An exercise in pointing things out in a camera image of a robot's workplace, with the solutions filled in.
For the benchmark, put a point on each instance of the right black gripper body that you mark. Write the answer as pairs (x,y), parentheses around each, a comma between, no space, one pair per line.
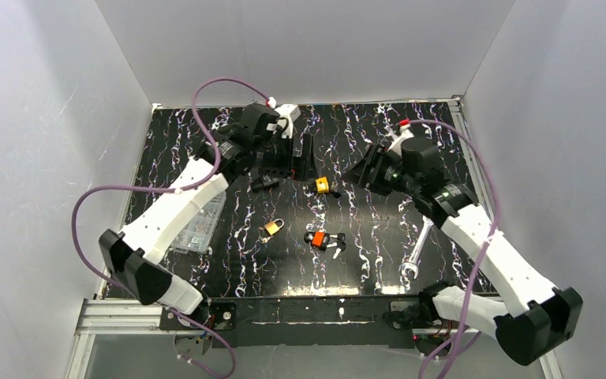
(372,168)

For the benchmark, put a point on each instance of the aluminium frame rail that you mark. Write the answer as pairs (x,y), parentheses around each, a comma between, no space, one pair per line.
(108,317)

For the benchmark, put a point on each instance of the orange padlock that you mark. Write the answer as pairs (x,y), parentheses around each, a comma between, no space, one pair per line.
(323,241)

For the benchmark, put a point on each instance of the clear plastic screw box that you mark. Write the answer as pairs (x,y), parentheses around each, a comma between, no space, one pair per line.
(196,236)

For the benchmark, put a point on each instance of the black padlock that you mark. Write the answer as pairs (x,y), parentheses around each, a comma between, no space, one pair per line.
(264,183)

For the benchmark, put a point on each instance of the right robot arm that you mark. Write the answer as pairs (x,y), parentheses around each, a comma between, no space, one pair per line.
(533,316)

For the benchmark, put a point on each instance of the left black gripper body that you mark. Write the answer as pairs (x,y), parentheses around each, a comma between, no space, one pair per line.
(290,159)

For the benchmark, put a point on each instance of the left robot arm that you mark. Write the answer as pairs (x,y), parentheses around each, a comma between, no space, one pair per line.
(262,139)

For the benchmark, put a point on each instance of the yellow padlock with keys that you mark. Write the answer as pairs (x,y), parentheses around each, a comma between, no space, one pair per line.
(322,186)

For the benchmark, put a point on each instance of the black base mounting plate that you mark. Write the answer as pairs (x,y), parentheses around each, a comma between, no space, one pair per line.
(387,320)

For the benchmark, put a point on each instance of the small brass padlock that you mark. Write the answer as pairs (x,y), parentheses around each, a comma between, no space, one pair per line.
(270,229)

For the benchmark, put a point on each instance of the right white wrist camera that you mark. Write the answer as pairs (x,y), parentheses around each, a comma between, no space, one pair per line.
(399,134)

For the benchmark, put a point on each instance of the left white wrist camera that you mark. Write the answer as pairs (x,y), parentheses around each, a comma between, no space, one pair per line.
(288,114)

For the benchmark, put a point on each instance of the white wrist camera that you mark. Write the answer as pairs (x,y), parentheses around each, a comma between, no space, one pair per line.
(399,134)
(288,114)

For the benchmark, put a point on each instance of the silver open-end wrench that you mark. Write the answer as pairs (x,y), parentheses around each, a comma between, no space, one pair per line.
(410,265)

